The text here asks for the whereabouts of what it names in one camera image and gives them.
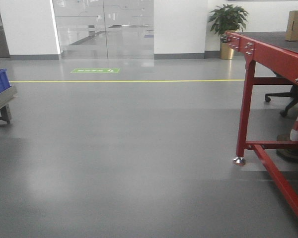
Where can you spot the green potted plant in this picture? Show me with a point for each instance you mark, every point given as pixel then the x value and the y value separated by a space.
pixel 228 17

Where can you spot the brown cardboard package box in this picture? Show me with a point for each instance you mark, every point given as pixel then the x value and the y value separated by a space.
pixel 292 27

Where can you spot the glass double door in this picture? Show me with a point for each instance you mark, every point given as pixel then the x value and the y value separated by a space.
pixel 105 29

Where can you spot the red metal table frame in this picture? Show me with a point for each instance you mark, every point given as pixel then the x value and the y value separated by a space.
pixel 265 64

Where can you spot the green floor sign sticker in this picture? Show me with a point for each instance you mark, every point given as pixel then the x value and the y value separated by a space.
pixel 96 70

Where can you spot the black office chair base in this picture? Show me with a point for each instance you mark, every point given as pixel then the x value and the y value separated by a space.
pixel 293 93

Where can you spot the gold plant pot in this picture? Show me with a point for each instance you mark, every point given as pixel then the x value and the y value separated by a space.
pixel 226 53

